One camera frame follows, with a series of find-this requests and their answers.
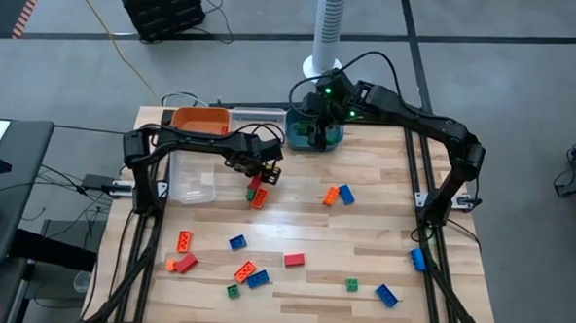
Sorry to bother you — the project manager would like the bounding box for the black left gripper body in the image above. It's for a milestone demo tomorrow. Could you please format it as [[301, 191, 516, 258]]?
[[224, 133, 285, 180]]

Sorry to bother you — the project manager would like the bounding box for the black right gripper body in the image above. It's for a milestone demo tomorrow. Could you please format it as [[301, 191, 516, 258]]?
[[317, 96, 346, 133]]

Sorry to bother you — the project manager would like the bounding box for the long green toy brick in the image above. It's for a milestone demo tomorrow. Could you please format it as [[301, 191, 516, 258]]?
[[295, 118, 315, 138]]

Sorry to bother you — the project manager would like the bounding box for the small blue toy brick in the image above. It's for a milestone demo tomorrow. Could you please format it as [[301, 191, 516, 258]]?
[[228, 233, 249, 252]]

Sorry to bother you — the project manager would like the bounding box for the teal plastic bin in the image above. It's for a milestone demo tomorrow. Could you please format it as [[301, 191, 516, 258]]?
[[282, 106, 345, 154]]

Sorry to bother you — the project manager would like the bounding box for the small clear plastic bin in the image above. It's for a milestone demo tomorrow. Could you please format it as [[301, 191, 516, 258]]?
[[229, 105, 288, 134]]

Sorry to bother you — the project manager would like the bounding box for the large clear plastic bin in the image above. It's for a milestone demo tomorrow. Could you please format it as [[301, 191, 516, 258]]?
[[166, 146, 221, 207]]

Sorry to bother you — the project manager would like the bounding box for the orange plastic bin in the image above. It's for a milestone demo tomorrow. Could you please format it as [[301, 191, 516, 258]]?
[[169, 105, 233, 136]]

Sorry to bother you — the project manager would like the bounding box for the white tower fan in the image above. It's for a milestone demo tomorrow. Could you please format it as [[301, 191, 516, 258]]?
[[301, 0, 348, 86]]

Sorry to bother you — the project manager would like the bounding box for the black power adapter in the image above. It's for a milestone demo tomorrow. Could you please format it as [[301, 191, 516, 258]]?
[[81, 173, 117, 192]]

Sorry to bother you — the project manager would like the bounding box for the black crate with red top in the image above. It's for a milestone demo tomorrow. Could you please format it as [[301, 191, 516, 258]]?
[[116, 0, 208, 46]]

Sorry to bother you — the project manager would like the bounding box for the clear cup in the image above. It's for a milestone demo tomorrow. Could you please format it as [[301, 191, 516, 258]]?
[[71, 269, 93, 295]]

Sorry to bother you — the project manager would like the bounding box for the grey desk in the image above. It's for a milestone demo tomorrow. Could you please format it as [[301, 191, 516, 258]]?
[[0, 118, 56, 269]]

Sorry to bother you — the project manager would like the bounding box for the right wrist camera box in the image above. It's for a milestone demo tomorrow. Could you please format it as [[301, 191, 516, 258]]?
[[301, 91, 324, 119]]

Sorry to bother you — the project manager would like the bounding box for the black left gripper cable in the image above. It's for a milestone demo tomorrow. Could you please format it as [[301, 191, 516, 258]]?
[[234, 122, 287, 147]]

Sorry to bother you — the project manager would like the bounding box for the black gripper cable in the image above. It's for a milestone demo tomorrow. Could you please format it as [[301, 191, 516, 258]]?
[[234, 122, 287, 147], [287, 46, 404, 112]]

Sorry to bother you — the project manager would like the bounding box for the black aluminium table frame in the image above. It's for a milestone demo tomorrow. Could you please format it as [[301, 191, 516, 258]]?
[[80, 92, 510, 323]]

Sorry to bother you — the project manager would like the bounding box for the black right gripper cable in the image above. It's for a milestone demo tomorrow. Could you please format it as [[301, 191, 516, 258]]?
[[287, 46, 404, 112]]

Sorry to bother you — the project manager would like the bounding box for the grey cable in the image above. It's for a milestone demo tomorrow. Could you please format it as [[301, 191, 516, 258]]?
[[160, 90, 210, 110]]

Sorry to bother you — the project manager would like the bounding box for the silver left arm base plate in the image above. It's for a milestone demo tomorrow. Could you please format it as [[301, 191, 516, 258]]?
[[108, 178, 170, 201]]

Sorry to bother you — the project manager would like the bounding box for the black crate cable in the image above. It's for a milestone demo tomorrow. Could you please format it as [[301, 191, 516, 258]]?
[[195, 0, 236, 45]]

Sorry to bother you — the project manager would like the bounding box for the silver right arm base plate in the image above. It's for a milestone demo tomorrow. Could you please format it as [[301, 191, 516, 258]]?
[[414, 190, 478, 210]]

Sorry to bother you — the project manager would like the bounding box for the yellow floor cable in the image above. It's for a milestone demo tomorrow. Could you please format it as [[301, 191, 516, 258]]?
[[60, 0, 164, 101]]

